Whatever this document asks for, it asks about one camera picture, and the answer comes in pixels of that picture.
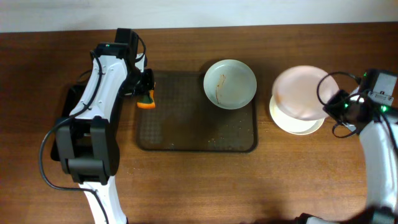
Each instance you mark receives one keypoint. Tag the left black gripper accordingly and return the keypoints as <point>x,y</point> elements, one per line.
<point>147,83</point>

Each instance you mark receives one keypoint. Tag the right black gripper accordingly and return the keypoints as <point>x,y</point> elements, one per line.
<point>334,104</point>

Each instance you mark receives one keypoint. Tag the orange green scrub sponge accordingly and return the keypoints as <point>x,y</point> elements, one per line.
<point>147,101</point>

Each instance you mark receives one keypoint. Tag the white plate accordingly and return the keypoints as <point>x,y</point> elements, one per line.
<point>301,91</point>
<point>292,125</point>
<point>230,84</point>

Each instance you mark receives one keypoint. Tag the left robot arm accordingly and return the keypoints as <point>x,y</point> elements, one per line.
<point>95,172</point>

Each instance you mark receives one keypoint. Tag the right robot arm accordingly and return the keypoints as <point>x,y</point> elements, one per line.
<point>376,127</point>

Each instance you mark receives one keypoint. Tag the brown serving tray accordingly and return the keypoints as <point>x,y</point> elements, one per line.
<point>184,119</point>

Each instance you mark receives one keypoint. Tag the small black tray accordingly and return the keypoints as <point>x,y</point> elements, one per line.
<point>65,109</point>

